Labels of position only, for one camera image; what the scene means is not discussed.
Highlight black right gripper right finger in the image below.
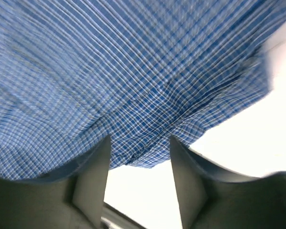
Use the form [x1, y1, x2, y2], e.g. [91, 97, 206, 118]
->
[170, 136, 286, 229]

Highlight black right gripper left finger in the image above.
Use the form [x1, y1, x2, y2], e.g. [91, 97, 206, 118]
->
[0, 136, 111, 229]

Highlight blue checkered long sleeve shirt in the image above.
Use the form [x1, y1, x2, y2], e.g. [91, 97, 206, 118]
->
[0, 0, 286, 180]

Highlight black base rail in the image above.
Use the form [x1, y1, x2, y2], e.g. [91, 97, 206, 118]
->
[101, 203, 145, 229]

